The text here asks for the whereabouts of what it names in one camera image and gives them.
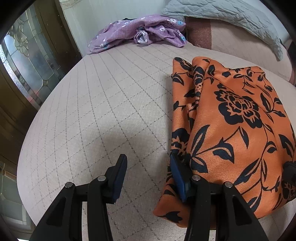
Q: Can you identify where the orange black floral shirt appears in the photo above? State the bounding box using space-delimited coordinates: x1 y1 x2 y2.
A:
152 56 296 229

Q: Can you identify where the pink bolster cushion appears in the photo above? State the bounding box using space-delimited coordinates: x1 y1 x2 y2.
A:
185 17 295 85

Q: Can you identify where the purple floral garment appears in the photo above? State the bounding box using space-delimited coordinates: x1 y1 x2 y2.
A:
88 15 187 54

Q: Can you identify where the wooden stained-glass door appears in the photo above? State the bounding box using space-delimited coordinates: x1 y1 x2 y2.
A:
1 1 82 165

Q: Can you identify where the grey quilted pillow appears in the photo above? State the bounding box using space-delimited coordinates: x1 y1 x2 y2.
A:
162 0 283 61

